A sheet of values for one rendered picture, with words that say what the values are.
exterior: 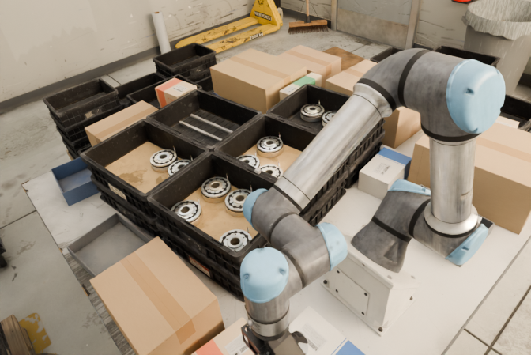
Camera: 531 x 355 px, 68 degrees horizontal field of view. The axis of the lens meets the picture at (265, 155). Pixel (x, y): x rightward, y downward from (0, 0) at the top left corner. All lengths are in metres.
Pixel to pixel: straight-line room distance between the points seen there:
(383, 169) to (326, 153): 0.80
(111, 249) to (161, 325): 0.50
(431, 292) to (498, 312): 0.94
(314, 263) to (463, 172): 0.38
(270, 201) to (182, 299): 0.46
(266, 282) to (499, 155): 1.10
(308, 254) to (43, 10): 3.90
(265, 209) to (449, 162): 0.38
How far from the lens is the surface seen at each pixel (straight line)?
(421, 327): 1.26
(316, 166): 0.75
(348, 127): 0.78
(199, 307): 1.09
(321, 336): 1.10
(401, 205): 1.09
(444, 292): 1.34
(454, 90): 0.74
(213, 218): 1.31
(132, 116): 1.88
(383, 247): 1.10
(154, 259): 1.21
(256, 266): 0.62
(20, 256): 2.77
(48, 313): 2.40
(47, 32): 4.35
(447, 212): 0.97
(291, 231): 0.70
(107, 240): 1.55
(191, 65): 3.01
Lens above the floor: 1.77
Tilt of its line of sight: 38 degrees down
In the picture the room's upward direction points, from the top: 5 degrees counter-clockwise
